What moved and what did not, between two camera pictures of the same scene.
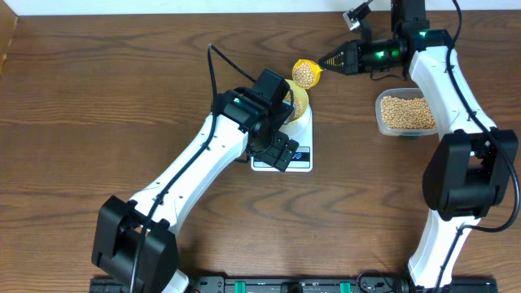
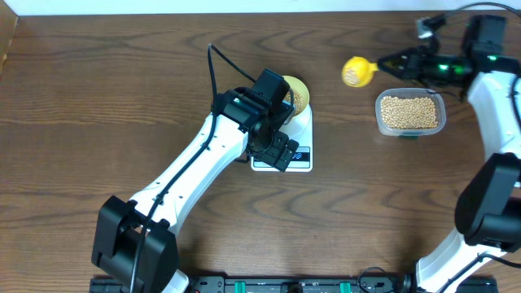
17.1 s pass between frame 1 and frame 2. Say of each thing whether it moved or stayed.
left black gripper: stayed
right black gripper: moved
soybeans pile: stayed
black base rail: stayed
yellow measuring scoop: moved
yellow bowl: stayed
